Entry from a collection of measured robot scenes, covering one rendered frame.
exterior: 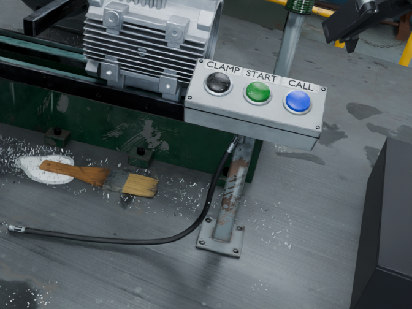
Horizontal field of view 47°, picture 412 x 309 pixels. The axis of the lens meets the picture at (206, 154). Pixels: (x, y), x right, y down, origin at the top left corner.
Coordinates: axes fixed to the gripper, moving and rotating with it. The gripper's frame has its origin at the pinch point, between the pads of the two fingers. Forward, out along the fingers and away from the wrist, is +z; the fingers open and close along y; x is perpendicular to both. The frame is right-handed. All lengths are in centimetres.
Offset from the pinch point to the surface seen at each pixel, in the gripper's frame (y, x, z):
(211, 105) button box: 24.8, 4.6, -6.8
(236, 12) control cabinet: 43, -121, 324
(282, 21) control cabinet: 8, -102, 322
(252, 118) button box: 20.6, 7.3, -5.7
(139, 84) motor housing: 40.5, -6.4, 16.2
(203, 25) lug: 25.8, -10.4, 8.4
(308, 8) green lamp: 7.4, -18.8, 42.7
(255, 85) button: 19.2, 3.3, -4.9
